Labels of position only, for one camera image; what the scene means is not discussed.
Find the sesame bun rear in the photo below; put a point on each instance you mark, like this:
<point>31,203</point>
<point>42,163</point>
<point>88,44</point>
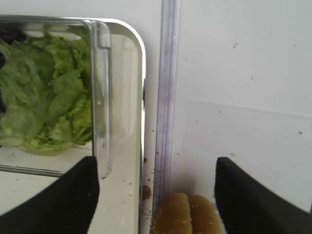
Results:
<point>205,219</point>

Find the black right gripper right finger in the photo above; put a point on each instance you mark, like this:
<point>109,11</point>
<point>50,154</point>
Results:
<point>247,207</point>

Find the clear divider right of tray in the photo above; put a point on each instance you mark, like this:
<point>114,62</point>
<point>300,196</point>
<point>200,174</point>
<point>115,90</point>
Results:
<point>168,58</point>

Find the sesame bun front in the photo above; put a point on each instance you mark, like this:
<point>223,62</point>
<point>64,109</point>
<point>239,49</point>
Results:
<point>172,215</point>

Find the sesame bun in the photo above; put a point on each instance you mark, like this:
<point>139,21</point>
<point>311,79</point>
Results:
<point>172,215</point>
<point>205,219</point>

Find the clear plastic salad container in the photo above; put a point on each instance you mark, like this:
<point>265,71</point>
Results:
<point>99,77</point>

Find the green lettuce leaves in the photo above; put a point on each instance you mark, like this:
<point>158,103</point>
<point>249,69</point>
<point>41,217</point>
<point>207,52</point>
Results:
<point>45,91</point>

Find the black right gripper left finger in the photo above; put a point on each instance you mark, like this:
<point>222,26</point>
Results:
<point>67,206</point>

